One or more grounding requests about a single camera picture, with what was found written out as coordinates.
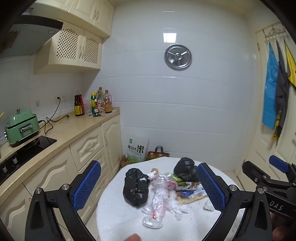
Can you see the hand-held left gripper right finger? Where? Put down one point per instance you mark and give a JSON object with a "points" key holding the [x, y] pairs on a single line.
{"points": [[211, 187]]}

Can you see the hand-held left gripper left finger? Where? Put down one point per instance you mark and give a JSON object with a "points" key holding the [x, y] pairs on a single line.
{"points": [[87, 185]]}

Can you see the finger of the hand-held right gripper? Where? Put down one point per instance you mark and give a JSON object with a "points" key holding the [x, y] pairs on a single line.
{"points": [[278, 162], [253, 172]]}

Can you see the white tissue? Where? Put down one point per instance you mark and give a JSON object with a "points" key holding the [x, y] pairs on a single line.
{"points": [[209, 205]]}

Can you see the yellow snack packet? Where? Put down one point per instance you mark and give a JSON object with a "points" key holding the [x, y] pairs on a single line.
{"points": [[193, 198]]}

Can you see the blue and white wrapper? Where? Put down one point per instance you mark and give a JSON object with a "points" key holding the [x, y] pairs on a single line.
{"points": [[188, 191]]}

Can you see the small black plastic bag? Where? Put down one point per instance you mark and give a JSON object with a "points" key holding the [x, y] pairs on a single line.
{"points": [[185, 170]]}

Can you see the green snack packet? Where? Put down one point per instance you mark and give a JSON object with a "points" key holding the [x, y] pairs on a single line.
{"points": [[177, 179]]}

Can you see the large black plastic bag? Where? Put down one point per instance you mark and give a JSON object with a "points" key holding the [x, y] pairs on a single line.
{"points": [[136, 187]]}

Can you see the clear plastic bag pink stains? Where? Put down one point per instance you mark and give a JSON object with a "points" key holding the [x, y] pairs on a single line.
{"points": [[157, 204]]}

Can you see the brown food scrap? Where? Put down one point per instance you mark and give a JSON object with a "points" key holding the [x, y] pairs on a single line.
{"points": [[154, 172]]}

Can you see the person's right hand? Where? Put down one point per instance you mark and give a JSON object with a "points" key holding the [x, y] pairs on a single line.
{"points": [[278, 233]]}

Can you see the person's left hand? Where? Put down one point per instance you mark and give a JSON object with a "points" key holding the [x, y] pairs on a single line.
{"points": [[133, 238]]}

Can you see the cream panel door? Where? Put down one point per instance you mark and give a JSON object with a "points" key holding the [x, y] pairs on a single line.
{"points": [[256, 139]]}

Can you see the round white table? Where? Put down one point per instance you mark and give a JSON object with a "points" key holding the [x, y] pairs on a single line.
{"points": [[203, 227]]}

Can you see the cream base cabinets with counter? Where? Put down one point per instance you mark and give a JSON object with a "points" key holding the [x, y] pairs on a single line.
{"points": [[69, 132]]}

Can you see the grey apron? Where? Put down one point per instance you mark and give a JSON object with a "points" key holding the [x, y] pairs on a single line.
{"points": [[282, 99]]}

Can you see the white rice bag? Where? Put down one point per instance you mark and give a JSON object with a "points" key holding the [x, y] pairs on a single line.
{"points": [[138, 148]]}

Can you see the black induction hob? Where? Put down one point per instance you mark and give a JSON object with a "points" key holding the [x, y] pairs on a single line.
{"points": [[27, 150]]}

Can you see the blue cloth on hook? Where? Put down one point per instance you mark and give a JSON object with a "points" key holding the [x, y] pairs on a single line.
{"points": [[270, 92]]}

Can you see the green cap bottle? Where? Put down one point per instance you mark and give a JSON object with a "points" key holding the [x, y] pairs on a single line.
{"points": [[93, 104]]}

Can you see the amber oil bottle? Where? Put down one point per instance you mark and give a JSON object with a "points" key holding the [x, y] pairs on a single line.
{"points": [[108, 103]]}

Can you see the green electric cooker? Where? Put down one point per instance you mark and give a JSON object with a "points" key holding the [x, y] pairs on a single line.
{"points": [[20, 125]]}

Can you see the yellow cloth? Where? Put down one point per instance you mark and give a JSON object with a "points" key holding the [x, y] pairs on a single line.
{"points": [[291, 67]]}

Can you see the metal door hook rack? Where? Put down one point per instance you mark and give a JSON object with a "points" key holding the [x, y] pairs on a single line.
{"points": [[275, 33]]}

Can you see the cream lattice door cabinet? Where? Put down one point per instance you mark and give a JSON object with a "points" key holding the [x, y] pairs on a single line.
{"points": [[69, 44]]}

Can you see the grey range hood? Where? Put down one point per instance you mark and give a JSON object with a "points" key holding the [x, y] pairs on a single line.
{"points": [[30, 34]]}

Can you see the white wall socket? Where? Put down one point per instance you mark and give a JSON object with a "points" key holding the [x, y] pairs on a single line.
{"points": [[58, 99]]}

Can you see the round metal wall lid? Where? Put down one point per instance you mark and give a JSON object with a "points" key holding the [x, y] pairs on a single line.
{"points": [[178, 56]]}

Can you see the cream upper wall cabinet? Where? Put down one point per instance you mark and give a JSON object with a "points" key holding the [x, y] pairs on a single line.
{"points": [[92, 11]]}

